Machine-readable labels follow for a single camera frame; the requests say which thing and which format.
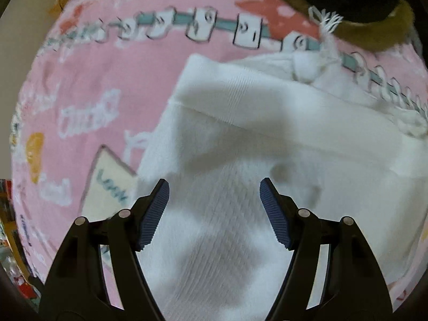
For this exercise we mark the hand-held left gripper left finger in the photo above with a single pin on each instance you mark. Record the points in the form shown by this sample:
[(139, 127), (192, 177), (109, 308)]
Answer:
[(153, 217)]

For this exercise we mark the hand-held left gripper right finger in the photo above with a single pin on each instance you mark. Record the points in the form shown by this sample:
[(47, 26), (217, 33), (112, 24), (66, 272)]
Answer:
[(274, 210)]

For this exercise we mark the white knit sweater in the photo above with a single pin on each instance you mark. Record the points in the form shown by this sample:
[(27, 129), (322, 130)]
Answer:
[(250, 123)]

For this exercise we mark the colourful shelf clutter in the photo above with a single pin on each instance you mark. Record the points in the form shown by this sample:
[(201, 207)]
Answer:
[(8, 240)]

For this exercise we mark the pink printed bed sheet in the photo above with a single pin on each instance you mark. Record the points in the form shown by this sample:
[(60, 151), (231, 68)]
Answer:
[(100, 73)]

